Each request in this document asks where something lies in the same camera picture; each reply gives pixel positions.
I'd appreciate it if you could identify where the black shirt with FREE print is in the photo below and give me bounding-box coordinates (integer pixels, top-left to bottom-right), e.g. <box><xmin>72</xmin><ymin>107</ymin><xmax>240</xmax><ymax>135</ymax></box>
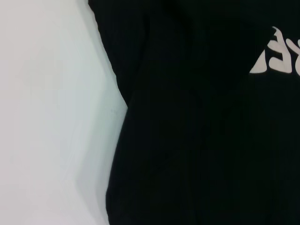
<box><xmin>87</xmin><ymin>0</ymin><xmax>300</xmax><ymax>225</ymax></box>

